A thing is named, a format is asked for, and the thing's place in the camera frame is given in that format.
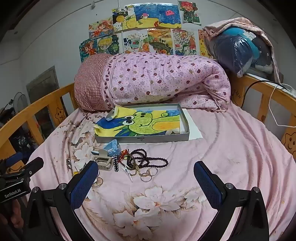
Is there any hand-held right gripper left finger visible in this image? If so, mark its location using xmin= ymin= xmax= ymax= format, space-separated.
xmin=22 ymin=160 xmax=100 ymax=241

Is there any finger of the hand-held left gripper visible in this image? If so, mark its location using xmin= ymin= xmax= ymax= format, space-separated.
xmin=20 ymin=157 xmax=44 ymax=178
xmin=6 ymin=152 xmax=23 ymax=167

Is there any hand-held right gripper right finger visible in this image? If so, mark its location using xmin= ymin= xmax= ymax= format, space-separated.
xmin=193 ymin=161 xmax=270 ymax=241

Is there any blue smartwatch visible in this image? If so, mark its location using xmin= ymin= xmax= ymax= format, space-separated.
xmin=91 ymin=139 xmax=122 ymax=158

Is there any red cord charm yellow bead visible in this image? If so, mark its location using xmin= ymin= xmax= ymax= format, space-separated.
xmin=117 ymin=149 xmax=138 ymax=182

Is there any black bead necklace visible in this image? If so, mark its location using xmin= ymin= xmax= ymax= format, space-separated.
xmin=130 ymin=149 xmax=169 ymax=169

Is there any grey shallow box tray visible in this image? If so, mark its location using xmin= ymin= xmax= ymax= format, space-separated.
xmin=94 ymin=103 xmax=191 ymax=144

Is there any person's left hand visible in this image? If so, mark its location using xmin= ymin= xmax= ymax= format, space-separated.
xmin=0 ymin=200 xmax=25 ymax=232

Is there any white paper sheet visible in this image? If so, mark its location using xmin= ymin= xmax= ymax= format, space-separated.
xmin=186 ymin=113 xmax=204 ymax=141

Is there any grey floor fan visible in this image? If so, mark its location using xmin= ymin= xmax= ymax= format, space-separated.
xmin=12 ymin=92 xmax=31 ymax=112

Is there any grey metal panel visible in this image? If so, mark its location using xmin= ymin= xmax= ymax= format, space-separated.
xmin=25 ymin=66 xmax=61 ymax=136

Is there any blue tape strip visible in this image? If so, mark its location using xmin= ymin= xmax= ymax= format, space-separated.
xmin=105 ymin=109 xmax=119 ymax=121

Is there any cream masking tape strip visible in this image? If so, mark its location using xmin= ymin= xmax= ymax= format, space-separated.
xmin=113 ymin=105 xmax=127 ymax=117

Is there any green frog crayon drawing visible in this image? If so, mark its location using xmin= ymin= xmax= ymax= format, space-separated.
xmin=94 ymin=105 xmax=186 ymax=138

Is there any pink apple-print quilt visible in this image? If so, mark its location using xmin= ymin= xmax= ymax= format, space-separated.
xmin=74 ymin=51 xmax=232 ymax=113

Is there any plastic bag of clothes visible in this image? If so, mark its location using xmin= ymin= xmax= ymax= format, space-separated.
xmin=209 ymin=27 xmax=275 ymax=78

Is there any plastic wrapped bedding bundle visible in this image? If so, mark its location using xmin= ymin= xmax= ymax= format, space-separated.
xmin=203 ymin=17 xmax=284 ymax=84

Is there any white wire hanger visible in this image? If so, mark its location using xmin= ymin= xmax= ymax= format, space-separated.
xmin=269 ymin=83 xmax=296 ymax=128

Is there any black cable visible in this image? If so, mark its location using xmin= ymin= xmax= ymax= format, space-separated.
xmin=240 ymin=79 xmax=296 ymax=107

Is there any group of children's wall drawings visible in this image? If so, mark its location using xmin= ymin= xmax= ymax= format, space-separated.
xmin=79 ymin=1 xmax=213 ymax=62

